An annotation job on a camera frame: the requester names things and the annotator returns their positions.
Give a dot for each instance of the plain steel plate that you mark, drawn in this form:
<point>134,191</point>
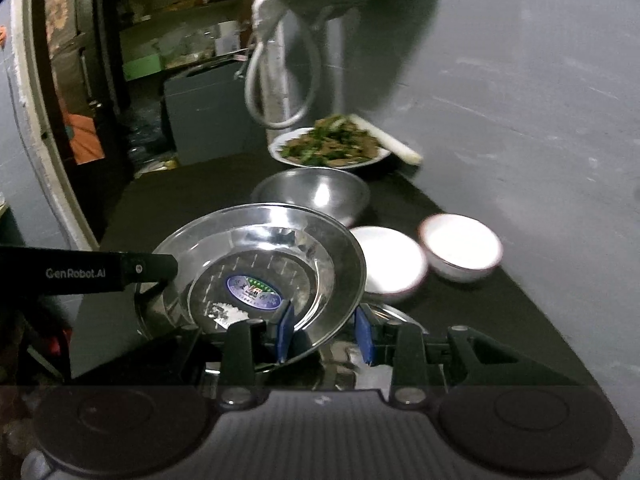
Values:
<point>395,316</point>

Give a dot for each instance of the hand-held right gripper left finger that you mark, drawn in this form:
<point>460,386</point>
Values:
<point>285,332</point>

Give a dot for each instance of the white red-rimmed bowl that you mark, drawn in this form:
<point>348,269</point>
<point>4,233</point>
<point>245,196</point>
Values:
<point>460,245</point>
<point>387,260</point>

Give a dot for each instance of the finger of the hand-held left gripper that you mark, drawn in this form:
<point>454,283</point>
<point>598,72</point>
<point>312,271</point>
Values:
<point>150,267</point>

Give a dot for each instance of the white leek stalk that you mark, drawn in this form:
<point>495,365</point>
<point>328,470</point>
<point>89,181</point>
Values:
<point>387,140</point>

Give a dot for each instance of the green box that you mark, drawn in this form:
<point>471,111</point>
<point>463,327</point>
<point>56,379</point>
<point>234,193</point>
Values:
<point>142,67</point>

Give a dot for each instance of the grey metal cabinet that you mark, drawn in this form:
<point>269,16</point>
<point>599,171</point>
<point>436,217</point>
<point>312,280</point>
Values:
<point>215,115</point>

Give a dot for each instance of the plate of stir-fried greens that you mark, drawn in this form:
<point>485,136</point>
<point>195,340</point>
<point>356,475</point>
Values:
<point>330,147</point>

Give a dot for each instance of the steel plate with oval sticker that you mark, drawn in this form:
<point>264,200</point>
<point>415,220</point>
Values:
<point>260,270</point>

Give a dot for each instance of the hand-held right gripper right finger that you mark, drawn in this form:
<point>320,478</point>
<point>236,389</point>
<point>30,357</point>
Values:
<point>363,335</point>

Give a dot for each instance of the steel bowl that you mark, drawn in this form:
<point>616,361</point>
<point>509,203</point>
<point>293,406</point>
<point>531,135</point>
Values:
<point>310,192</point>

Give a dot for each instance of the orange cloth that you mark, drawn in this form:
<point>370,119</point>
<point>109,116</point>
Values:
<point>87,137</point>

